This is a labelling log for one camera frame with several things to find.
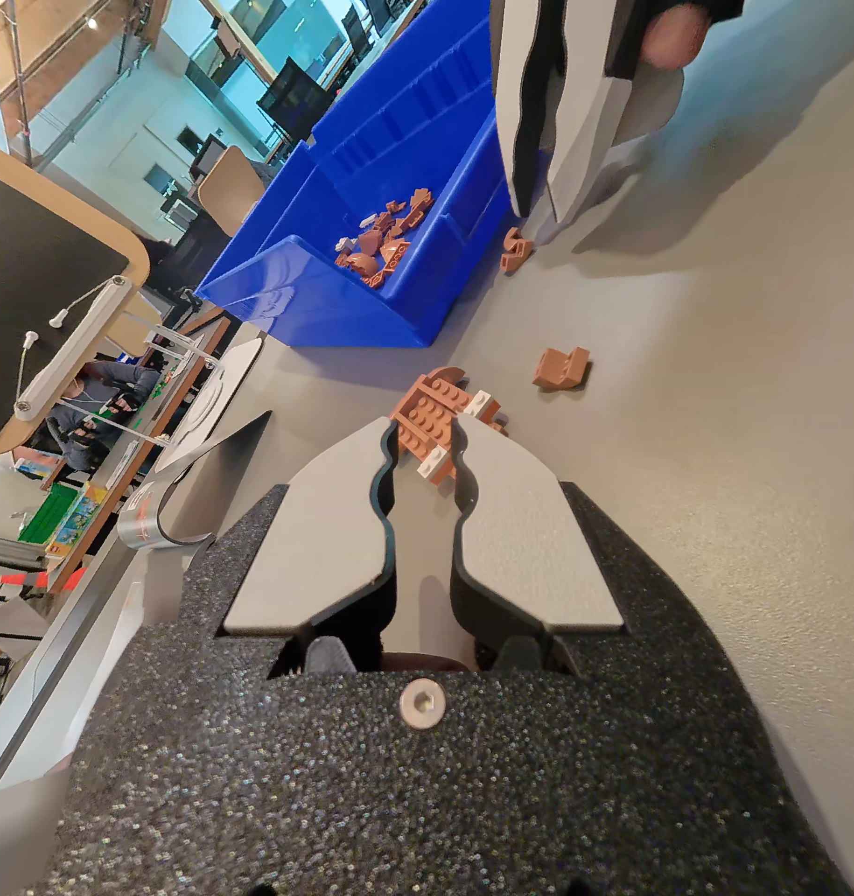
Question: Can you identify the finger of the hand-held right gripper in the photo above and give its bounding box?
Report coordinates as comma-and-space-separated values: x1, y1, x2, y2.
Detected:
539, 0, 634, 221
490, 0, 568, 219

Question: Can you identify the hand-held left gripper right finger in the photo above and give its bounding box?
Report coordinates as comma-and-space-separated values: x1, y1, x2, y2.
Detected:
449, 413, 625, 645

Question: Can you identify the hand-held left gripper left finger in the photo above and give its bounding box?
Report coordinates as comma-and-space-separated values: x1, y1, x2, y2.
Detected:
224, 416, 400, 659

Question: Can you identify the brown lego assembly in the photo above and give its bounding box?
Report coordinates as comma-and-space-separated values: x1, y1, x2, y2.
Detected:
388, 366, 510, 484

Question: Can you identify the brown lego face piece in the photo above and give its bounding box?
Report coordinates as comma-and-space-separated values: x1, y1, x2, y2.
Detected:
532, 346, 591, 393

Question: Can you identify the pile of brown lego pieces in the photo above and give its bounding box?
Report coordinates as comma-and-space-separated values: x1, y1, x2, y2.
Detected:
335, 188, 436, 289

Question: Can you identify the blue plastic bin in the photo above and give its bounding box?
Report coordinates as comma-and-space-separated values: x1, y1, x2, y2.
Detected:
195, 0, 533, 349

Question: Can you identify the lego instruction booklet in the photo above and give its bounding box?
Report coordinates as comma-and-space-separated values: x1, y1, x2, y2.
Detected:
0, 409, 274, 799

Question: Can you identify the brown lego arch piece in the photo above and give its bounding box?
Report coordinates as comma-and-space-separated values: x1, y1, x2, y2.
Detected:
499, 227, 536, 275

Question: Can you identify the colourful lego box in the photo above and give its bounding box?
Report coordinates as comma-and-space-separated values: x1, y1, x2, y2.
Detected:
45, 483, 109, 557

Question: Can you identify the green lego baseplate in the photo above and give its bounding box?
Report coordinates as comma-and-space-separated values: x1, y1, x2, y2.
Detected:
17, 483, 78, 543

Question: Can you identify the person's right hand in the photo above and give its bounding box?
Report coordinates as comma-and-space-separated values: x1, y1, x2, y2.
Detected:
643, 3, 709, 71

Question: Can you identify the grey desk wooden edge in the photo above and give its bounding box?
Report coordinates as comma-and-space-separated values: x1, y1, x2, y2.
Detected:
7, 318, 235, 596

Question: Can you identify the black office chair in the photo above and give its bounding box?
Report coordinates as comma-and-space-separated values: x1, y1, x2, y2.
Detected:
257, 57, 337, 144

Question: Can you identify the wooden chair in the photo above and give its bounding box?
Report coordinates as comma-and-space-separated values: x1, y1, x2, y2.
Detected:
197, 145, 267, 235

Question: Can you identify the white lamp stand base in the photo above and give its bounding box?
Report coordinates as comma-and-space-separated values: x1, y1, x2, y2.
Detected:
13, 275, 267, 484

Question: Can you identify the wood framed black panel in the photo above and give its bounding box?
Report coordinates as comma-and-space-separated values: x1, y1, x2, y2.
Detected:
0, 136, 151, 457

